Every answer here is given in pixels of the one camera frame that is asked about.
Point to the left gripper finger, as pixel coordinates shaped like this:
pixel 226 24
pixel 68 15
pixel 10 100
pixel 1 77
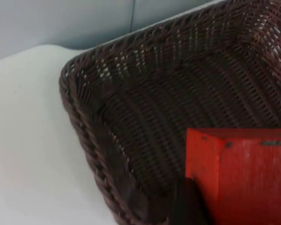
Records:
pixel 189 204

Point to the red cube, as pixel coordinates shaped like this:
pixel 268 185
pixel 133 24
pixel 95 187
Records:
pixel 243 178

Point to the dark brown wicker basket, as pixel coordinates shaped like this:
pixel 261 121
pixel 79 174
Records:
pixel 168 93

